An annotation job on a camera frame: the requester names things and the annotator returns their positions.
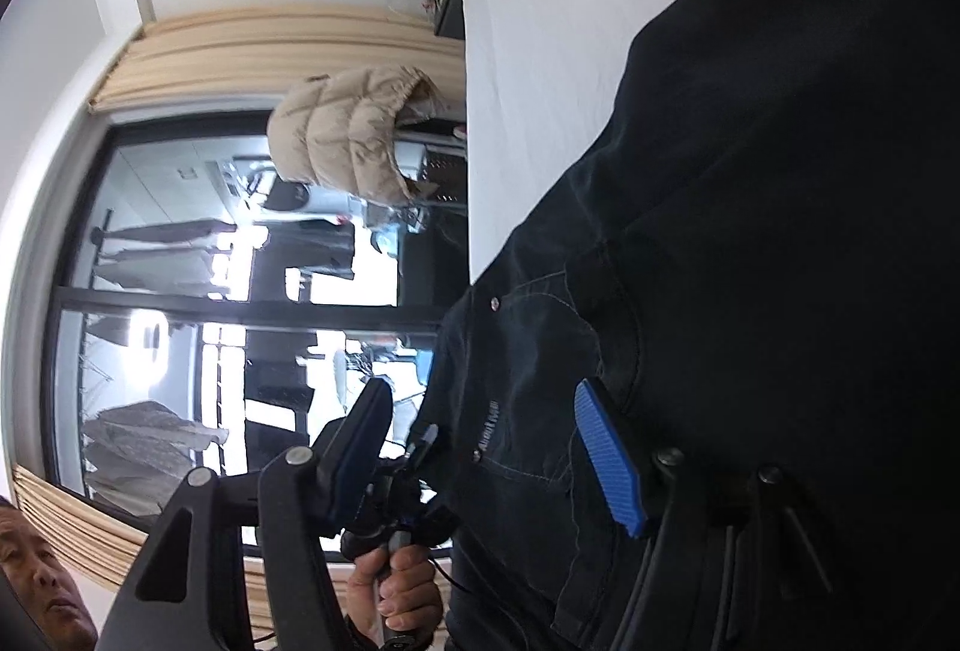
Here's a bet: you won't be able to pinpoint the person's left hand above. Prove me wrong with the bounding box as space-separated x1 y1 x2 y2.
345 545 444 649

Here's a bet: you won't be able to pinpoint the beige curtain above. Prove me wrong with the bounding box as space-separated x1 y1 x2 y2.
89 4 466 113

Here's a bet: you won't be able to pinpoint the beige puffer jacket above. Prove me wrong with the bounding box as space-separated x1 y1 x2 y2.
267 64 444 206

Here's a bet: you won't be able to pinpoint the black framed glass door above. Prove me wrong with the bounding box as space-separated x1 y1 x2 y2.
43 112 469 526

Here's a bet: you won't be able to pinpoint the black denim pants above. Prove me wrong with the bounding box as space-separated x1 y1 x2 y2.
416 0 958 649

